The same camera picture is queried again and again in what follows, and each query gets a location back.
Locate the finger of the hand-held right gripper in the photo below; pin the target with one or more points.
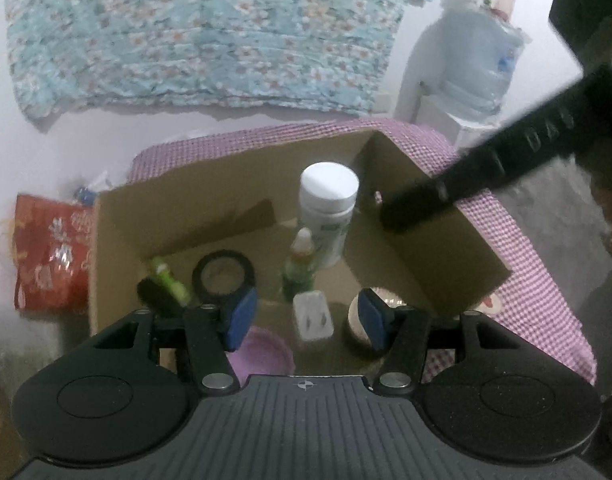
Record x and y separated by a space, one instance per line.
411 210

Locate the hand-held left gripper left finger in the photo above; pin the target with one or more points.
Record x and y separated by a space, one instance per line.
238 317

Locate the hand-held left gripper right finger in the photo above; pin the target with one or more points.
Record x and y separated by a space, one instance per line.
373 320

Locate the gold lid jar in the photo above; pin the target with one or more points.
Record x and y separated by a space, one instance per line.
353 330

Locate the purple plastic lid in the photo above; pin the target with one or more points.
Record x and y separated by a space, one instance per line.
263 357

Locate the brown cardboard box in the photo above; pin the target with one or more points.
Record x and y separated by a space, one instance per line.
426 260

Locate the black tape roll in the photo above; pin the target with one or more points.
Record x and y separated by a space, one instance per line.
200 280

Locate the white charger plug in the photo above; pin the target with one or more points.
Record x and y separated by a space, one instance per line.
313 317

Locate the green dropper bottle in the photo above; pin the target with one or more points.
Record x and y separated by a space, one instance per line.
300 272

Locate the green lip balm tube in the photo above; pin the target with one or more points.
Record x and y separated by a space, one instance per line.
170 280

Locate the black lipstick cap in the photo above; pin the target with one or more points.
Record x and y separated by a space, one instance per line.
158 297

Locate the white pill bottle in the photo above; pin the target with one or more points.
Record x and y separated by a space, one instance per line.
328 200

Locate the blue water jug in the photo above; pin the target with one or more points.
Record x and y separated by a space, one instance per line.
478 65

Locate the water dispenser jug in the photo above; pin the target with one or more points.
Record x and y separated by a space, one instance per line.
421 85

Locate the purple checkered tablecloth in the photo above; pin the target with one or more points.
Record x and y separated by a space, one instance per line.
531 280

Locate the white and blue wrapper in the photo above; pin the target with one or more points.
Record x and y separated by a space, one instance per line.
88 192

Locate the red gift bag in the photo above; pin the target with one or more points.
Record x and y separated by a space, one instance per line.
50 255

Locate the floral blue cloth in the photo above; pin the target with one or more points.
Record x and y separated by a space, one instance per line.
210 35

